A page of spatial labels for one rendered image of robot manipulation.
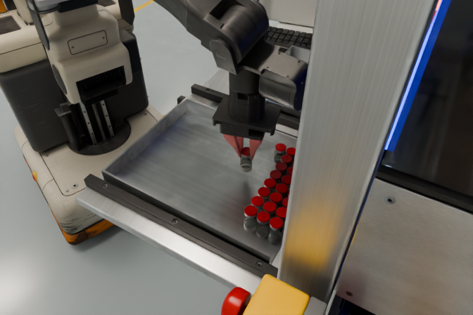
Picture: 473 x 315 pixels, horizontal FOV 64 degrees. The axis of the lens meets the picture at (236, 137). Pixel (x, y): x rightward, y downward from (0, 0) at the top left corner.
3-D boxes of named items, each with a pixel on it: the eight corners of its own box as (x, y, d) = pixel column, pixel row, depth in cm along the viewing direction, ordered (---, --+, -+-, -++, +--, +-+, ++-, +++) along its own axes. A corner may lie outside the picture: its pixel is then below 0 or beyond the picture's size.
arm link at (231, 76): (243, 36, 57) (219, 51, 54) (282, 50, 54) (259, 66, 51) (243, 75, 62) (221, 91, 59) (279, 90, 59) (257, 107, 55)
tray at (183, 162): (328, 163, 75) (331, 150, 72) (268, 268, 58) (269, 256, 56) (187, 109, 87) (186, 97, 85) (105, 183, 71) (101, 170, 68)
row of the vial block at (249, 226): (297, 166, 74) (299, 149, 71) (253, 234, 62) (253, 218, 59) (286, 162, 75) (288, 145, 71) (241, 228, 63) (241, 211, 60)
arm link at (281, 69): (244, -4, 52) (206, 36, 49) (319, 17, 46) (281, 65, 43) (258, 58, 61) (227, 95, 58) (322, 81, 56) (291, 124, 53)
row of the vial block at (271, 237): (318, 175, 72) (322, 157, 69) (277, 247, 61) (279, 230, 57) (307, 170, 73) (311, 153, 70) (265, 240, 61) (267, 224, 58)
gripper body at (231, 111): (273, 138, 60) (275, 100, 55) (211, 128, 62) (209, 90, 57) (281, 114, 64) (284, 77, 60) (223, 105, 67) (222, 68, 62)
